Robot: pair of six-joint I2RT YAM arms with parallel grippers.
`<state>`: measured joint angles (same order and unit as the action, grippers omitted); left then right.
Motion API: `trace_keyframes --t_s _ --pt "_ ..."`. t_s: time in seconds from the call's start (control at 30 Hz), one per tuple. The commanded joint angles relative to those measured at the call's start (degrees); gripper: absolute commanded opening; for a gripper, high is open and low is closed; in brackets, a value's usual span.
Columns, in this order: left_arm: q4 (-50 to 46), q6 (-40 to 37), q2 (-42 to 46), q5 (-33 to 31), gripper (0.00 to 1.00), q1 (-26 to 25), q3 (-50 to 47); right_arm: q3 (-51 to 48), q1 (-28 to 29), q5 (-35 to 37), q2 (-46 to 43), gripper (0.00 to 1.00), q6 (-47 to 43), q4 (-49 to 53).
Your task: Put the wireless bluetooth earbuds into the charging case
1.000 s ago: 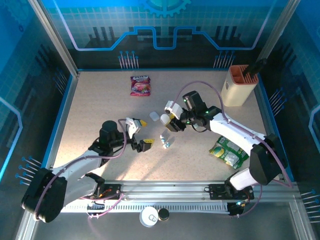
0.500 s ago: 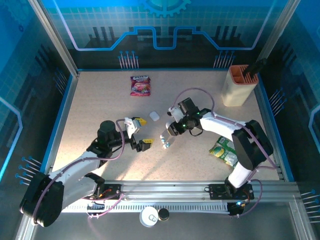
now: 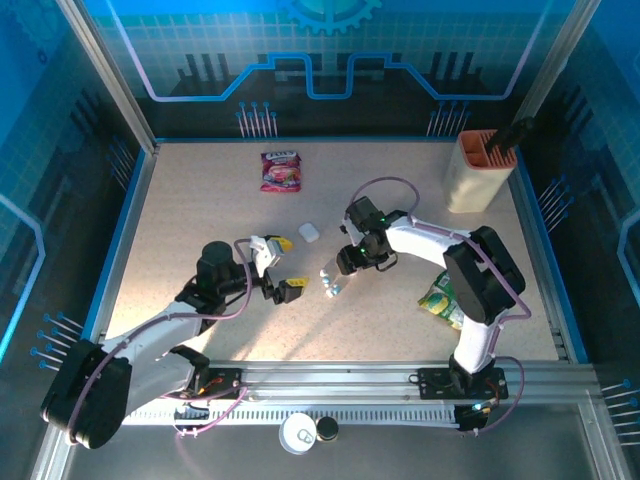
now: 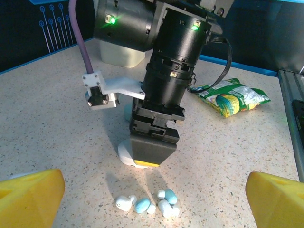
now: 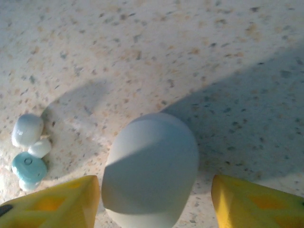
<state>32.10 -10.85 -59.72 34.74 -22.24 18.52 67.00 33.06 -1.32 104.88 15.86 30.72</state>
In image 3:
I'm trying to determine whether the red candy bag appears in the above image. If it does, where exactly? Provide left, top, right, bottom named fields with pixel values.
left=258, top=151, right=304, bottom=194

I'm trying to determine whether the green snack bag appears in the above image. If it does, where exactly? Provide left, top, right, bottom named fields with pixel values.
left=417, top=272, right=469, bottom=331

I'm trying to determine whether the beige utensil holder orange top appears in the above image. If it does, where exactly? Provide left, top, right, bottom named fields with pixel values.
left=444, top=129, right=519, bottom=214

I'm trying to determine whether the black round cap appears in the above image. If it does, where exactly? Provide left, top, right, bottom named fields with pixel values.
left=315, top=416, right=340, bottom=444

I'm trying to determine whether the white pull-tab can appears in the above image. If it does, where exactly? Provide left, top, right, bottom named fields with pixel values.
left=278, top=412, right=319, bottom=456

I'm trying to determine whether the small electronics board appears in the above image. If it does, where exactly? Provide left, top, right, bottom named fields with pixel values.
left=455, top=398, right=497, bottom=432

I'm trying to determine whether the aluminium mounting rail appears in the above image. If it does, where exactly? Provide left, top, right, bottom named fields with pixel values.
left=62, top=358, right=599, bottom=401

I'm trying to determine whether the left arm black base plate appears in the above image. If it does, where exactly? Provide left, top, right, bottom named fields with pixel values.
left=151, top=367, right=245, bottom=401

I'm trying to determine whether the slotted white cable duct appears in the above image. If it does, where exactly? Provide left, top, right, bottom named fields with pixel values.
left=122, top=402, right=461, bottom=427

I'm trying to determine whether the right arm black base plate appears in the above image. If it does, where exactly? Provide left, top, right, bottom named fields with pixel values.
left=417, top=366, right=510, bottom=401

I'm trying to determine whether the black utensil handle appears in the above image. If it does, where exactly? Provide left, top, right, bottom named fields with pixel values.
left=487, top=115, right=535, bottom=154

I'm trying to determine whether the aluminium frame post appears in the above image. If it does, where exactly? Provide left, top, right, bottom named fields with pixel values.
left=55, top=0, right=162, bottom=155
left=513, top=0, right=604, bottom=124

